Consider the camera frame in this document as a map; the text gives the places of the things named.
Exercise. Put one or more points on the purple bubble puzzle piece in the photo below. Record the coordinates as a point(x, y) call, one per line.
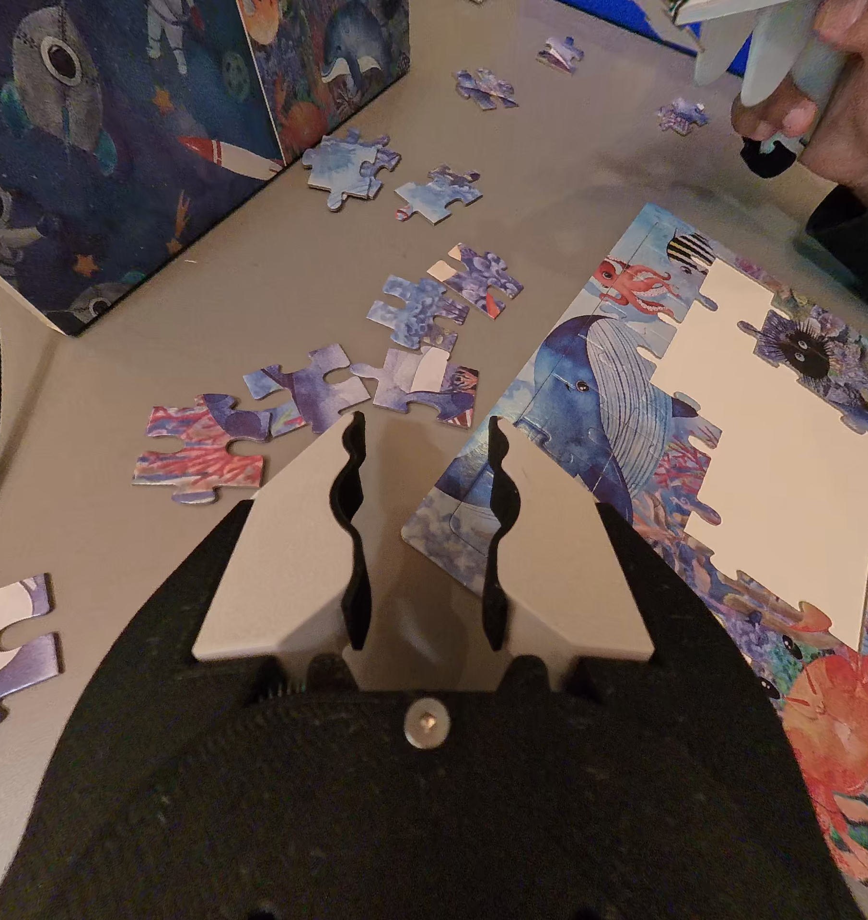
point(480, 277)

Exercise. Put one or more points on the person's right forearm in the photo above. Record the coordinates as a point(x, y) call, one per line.
point(858, 244)

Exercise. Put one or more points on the blue plastic bin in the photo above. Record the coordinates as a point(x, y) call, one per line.
point(621, 16)

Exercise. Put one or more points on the illustrated puzzle box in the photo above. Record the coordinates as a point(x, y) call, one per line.
point(117, 144)

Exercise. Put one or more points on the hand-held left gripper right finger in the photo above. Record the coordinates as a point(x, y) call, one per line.
point(577, 575)

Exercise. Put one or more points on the row of loose jigsaw pieces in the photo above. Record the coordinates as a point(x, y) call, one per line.
point(416, 313)

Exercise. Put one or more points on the purple white puzzle piece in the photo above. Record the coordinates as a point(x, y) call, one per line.
point(559, 56)

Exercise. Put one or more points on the light blue puzzle piece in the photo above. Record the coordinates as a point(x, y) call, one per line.
point(347, 162)

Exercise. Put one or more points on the pink coral puzzle piece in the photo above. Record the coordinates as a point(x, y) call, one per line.
point(682, 116)

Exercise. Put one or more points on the sea animal jigsaw puzzle board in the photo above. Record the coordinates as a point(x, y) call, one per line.
point(606, 388)

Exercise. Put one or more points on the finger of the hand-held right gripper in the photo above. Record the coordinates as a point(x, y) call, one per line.
point(707, 8)

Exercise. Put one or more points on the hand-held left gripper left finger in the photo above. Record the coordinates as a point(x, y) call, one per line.
point(275, 575)

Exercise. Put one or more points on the person's right hand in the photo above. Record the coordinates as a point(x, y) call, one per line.
point(865, 108)

